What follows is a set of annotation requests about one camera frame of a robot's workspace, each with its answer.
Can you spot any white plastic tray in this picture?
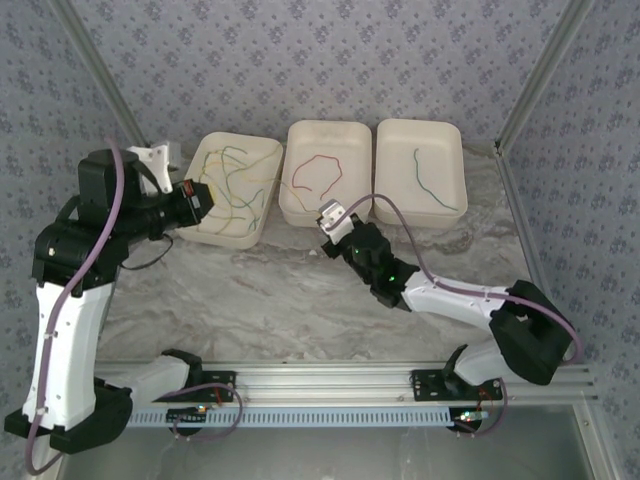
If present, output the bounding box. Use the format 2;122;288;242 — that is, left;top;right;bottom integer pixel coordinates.
278;119;374;230
174;130;284;250
374;118;469;230

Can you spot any red wire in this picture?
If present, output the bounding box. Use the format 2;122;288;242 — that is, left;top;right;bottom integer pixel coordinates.
291;154;345;202

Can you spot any small black controller board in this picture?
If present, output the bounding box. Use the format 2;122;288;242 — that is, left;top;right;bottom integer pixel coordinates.
166;405;210;426
452;408;490;432

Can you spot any grey metal shelf panel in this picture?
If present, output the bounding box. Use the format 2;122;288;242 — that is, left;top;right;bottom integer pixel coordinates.
59;427;594;480

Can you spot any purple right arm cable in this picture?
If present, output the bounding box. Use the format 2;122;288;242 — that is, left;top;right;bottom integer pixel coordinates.
343;194;585;440

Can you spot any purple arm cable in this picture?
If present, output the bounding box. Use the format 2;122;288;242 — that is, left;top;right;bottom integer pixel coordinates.
343;194;585;440
24;135;245;476

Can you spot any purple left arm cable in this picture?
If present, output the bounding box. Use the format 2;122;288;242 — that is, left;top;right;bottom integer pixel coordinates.
24;135;245;476

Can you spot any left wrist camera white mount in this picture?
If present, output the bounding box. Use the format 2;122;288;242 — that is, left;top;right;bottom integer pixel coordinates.
124;141;185;195

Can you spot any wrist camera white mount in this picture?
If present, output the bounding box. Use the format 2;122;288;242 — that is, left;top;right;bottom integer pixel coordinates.
314;198;359;242
124;141;185;195

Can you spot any thin black left gripper cable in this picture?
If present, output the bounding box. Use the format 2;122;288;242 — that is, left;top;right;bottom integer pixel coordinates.
121;233;175;271

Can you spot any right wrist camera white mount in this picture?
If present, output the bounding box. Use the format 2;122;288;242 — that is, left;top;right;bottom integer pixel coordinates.
314;198;359;242

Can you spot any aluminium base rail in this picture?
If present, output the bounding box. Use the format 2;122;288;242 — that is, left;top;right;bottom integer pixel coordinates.
94;362;599;404

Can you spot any aluminium frame post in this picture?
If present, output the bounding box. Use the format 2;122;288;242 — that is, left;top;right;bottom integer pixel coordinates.
493;0;599;154
49;0;153;157

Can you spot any grey slotted cable duct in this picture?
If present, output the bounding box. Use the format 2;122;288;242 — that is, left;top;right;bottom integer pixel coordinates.
127;403;482;430

